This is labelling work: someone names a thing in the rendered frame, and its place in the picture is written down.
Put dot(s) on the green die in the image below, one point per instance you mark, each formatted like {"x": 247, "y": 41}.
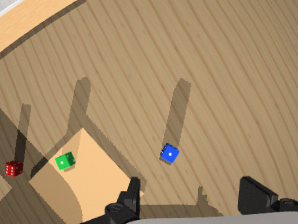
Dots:
{"x": 65, "y": 161}

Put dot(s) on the red die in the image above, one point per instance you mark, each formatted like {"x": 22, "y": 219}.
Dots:
{"x": 13, "y": 168}

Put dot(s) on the blue die with white pips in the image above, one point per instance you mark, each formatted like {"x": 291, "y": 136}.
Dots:
{"x": 169, "y": 152}

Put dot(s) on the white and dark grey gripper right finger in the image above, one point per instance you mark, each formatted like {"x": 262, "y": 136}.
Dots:
{"x": 255, "y": 198}

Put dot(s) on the tan flat mat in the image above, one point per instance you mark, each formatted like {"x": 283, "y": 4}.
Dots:
{"x": 81, "y": 192}

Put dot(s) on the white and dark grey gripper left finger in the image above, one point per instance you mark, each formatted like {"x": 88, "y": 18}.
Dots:
{"x": 127, "y": 208}

